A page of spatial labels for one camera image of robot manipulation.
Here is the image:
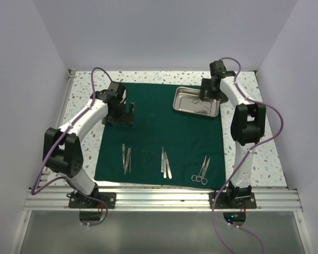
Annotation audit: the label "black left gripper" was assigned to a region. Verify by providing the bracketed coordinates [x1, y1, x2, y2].
[103, 101, 134, 127]

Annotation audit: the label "stainless steel instrument tray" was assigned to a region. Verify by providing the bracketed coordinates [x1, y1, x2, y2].
[173, 86, 220, 117]

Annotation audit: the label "thin pointed steel forceps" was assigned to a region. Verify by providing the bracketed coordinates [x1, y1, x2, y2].
[124, 148, 131, 174]

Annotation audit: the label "dark green surgical cloth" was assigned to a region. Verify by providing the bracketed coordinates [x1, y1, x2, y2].
[94, 83, 226, 189]

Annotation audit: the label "steel tweezers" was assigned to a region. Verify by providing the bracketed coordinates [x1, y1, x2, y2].
[163, 152, 167, 179]
[161, 147, 164, 173]
[165, 155, 172, 179]

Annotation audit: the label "steel ring-handled hemostat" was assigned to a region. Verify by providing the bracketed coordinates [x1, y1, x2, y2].
[191, 156, 207, 183]

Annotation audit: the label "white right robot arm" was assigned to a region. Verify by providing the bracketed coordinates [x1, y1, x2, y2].
[199, 58, 266, 208]

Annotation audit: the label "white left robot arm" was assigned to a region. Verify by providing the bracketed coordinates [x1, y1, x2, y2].
[42, 81, 134, 208]

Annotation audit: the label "steel surgical forceps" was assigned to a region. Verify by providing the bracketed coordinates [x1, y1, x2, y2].
[200, 158, 210, 185]

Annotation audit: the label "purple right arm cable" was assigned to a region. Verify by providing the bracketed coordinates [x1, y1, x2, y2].
[210, 57, 285, 254]

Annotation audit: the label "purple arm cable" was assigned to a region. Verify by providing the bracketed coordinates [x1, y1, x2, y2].
[30, 66, 120, 227]
[210, 57, 285, 254]

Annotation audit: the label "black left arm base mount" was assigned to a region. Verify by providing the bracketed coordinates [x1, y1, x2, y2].
[66, 187, 117, 209]

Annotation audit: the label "aluminium left side rail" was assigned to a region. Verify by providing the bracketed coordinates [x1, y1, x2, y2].
[34, 69, 76, 186]

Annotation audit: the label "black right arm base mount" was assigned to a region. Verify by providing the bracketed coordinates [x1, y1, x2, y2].
[208, 186, 257, 209]

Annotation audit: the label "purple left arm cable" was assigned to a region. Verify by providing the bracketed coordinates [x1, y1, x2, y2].
[30, 66, 120, 227]

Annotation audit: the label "aluminium table edge rail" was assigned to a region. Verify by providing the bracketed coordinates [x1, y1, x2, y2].
[23, 185, 303, 212]

